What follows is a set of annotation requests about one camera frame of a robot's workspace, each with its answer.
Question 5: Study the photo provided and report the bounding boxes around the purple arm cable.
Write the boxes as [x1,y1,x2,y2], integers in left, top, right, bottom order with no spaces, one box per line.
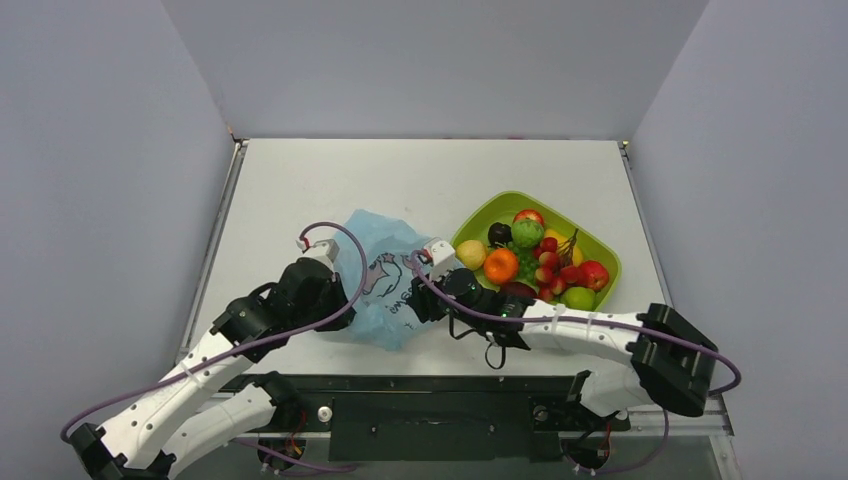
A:
[59,221,370,444]
[409,250,743,397]

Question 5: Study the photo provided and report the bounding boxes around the yellow fake lemon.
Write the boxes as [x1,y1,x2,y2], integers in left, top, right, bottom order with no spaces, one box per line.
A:
[455,240,488,271]

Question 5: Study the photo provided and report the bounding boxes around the green fake apple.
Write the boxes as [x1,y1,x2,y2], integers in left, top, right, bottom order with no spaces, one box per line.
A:
[560,286,596,311]

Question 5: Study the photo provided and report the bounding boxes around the dark red fake fruit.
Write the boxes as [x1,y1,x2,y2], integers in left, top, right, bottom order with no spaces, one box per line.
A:
[499,282,537,299]

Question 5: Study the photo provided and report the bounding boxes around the dark purple fake plum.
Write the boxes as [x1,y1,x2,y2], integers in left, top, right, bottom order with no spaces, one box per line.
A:
[487,222,513,248]

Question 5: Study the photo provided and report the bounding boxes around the yellow fake mango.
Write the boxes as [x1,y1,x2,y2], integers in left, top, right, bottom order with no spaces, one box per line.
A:
[542,229,585,267]

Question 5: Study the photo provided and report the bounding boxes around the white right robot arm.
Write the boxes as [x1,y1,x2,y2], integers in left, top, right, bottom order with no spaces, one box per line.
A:
[407,268,719,427]

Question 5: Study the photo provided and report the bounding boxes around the blue printed plastic bag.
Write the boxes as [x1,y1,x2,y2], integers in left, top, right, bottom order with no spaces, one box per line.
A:
[325,209,433,351]

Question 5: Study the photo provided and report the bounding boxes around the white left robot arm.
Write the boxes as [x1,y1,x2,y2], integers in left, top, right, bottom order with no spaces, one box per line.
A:
[60,252,368,479]

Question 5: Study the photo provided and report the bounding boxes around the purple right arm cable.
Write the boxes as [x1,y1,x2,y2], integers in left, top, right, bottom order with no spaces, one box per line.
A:
[409,250,743,397]

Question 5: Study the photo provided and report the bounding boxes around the green plastic tray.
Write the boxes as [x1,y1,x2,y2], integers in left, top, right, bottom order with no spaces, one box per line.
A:
[450,191,622,311]

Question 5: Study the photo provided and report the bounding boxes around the green fake grapes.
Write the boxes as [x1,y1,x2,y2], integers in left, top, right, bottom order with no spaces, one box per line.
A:
[508,243,539,287]

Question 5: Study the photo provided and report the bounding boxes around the small red fake apple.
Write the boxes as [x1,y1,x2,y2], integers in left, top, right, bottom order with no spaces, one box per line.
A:
[578,260,610,292]

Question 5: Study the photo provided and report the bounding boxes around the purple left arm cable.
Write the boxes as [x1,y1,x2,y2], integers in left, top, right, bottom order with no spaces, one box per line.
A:
[59,221,370,444]

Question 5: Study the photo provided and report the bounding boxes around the orange fake fruit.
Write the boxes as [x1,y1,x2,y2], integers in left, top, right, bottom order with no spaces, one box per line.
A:
[483,248,520,286]

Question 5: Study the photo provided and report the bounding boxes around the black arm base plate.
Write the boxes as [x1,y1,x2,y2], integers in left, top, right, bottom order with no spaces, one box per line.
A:
[255,374,631,462]

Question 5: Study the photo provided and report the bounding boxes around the green fake lime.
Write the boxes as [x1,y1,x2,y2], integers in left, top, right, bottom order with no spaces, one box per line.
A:
[511,218,545,249]

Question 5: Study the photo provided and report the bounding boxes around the red fake strawberry bunch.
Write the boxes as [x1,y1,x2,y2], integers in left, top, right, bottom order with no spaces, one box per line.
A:
[534,239,580,301]

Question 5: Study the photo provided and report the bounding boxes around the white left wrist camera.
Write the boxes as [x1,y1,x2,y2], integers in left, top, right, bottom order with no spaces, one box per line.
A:
[296,239,339,272]

